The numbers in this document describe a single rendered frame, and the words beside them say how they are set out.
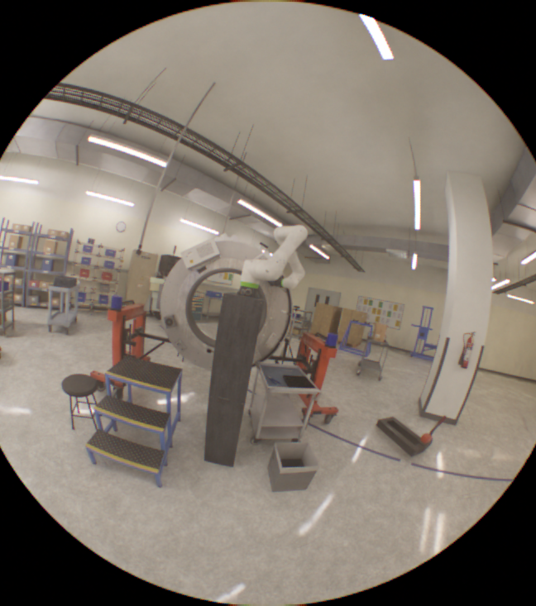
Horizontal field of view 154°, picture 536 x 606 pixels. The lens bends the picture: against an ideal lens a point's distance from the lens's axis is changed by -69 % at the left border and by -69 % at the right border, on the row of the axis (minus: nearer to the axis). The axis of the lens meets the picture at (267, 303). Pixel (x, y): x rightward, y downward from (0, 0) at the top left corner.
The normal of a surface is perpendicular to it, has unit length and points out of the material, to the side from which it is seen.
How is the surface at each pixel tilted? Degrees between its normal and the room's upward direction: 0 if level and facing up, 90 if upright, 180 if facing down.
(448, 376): 90
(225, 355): 90
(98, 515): 0
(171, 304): 90
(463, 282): 90
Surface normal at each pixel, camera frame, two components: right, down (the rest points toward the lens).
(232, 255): 0.18, 0.08
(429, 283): -0.63, -0.08
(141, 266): 0.76, 0.18
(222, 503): 0.19, -0.98
